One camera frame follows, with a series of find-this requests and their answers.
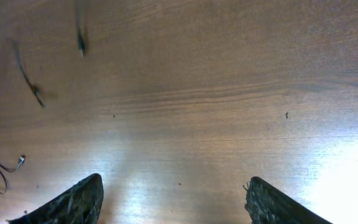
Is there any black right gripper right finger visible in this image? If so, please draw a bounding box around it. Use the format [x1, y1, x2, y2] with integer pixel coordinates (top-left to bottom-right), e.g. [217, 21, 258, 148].
[243, 176, 330, 224]

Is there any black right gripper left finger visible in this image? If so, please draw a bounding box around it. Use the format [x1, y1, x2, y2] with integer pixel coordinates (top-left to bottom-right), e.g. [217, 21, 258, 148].
[8, 173, 104, 224]

